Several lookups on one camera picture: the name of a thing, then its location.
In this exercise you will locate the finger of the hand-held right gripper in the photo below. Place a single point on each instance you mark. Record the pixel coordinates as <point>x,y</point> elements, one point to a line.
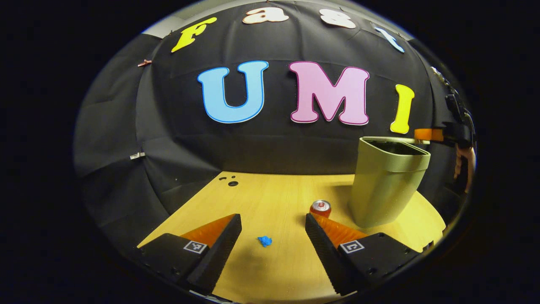
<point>428,134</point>

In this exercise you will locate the copper cloth clip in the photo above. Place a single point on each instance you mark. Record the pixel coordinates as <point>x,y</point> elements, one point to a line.
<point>144,63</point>

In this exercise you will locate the silver cloth clip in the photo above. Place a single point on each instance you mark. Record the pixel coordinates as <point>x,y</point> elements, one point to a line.
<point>137,156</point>

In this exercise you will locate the blue paper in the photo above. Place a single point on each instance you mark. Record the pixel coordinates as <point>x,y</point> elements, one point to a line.
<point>265,241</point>

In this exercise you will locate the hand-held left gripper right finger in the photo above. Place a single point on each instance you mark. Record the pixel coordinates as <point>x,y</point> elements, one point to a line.
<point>325,249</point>

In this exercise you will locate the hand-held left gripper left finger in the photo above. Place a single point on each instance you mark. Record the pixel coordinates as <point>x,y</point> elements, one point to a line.
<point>219,249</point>

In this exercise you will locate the wooden desktop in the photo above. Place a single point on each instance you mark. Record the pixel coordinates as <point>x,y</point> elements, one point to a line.
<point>270,202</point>

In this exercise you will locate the orange pop can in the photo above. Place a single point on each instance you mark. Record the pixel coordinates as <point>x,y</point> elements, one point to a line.
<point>320,209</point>

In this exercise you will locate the pale green desktop garbage bin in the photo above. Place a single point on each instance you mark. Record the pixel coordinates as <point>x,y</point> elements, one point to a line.
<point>384,190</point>

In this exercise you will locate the black backdrop cloth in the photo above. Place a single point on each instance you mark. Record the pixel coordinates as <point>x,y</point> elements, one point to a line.
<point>274,143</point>

